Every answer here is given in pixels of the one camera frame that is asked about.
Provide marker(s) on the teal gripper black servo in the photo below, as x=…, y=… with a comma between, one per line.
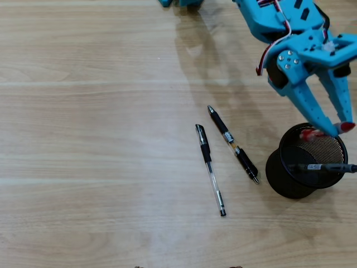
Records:
x=307, y=65

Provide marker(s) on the red retractable pen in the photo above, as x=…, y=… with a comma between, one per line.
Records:
x=347, y=127

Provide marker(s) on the grey grip clear pen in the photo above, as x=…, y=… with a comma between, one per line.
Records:
x=334, y=167

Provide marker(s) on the black mesh pen holder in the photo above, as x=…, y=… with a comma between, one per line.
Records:
x=281, y=178

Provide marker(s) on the black retractable pen chrome tip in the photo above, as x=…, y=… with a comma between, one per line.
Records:
x=245, y=162

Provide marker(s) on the clear gel pen black cap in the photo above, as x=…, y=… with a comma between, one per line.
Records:
x=206, y=150

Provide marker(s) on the teal robot base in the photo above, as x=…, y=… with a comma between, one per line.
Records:
x=167, y=2

